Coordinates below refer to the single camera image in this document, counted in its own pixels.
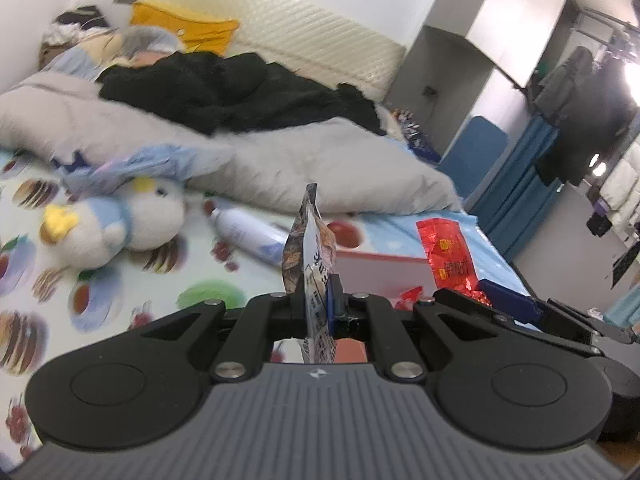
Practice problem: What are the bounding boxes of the dark hanging clothes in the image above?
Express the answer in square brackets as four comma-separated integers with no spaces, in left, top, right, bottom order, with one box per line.
[532,46,636,186]

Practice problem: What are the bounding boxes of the printed bed sheet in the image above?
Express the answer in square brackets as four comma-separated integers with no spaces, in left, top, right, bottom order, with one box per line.
[0,147,531,461]

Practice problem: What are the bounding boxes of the yellow pillow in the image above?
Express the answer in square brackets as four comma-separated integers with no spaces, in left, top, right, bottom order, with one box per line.
[129,1,241,56]

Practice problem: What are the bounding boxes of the white barcode snack packet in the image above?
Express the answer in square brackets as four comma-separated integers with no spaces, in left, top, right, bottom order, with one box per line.
[281,182,337,363]

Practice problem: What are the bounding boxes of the cream quilted headboard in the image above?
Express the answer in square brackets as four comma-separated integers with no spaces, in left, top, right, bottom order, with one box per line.
[137,0,407,103]

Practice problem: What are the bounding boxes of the red foil snack packet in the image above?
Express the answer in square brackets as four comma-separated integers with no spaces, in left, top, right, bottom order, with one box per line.
[416,217,493,308]

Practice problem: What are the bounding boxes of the bright lamp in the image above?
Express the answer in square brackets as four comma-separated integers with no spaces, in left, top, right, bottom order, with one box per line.
[617,55,640,111]

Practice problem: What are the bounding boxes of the white spray bottle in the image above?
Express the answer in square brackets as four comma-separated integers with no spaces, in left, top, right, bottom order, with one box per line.
[209,207,291,266]

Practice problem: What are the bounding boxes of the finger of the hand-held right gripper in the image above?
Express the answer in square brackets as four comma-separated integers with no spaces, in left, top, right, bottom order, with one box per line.
[477,280,551,331]

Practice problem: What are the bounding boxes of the black clothing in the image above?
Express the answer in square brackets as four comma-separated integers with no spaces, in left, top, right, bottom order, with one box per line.
[96,52,388,136]

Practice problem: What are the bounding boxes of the grey wardrobe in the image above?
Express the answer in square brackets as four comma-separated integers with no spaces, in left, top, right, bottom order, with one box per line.
[387,0,581,156]

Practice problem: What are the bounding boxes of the pink cardboard box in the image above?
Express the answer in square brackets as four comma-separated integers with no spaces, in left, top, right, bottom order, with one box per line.
[332,252,481,366]

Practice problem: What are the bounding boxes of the cluttered small bottles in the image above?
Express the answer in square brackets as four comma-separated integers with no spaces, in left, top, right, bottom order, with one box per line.
[392,107,441,161]

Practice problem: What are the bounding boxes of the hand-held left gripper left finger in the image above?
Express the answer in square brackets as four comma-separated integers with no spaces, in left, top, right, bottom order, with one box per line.
[129,292,306,382]

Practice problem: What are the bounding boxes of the grey duvet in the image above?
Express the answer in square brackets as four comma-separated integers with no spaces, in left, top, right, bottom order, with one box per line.
[0,72,463,216]

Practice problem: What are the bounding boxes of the penguin plush toy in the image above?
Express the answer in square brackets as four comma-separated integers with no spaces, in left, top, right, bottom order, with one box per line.
[40,176,185,271]

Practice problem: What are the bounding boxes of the white hanging clothes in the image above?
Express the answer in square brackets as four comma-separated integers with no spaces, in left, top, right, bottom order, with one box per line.
[597,142,640,221]

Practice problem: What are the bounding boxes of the blue chair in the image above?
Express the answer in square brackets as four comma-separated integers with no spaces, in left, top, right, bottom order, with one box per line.
[470,115,561,261]
[439,115,510,198]

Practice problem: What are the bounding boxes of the printed character pillow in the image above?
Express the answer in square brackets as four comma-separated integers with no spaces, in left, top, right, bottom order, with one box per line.
[75,27,186,68]

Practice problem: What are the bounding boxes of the blue printed cloth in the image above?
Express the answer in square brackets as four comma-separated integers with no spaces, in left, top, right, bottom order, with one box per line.
[50,144,236,196]

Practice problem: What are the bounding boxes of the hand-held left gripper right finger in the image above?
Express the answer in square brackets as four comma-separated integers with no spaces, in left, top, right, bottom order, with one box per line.
[325,275,503,382]

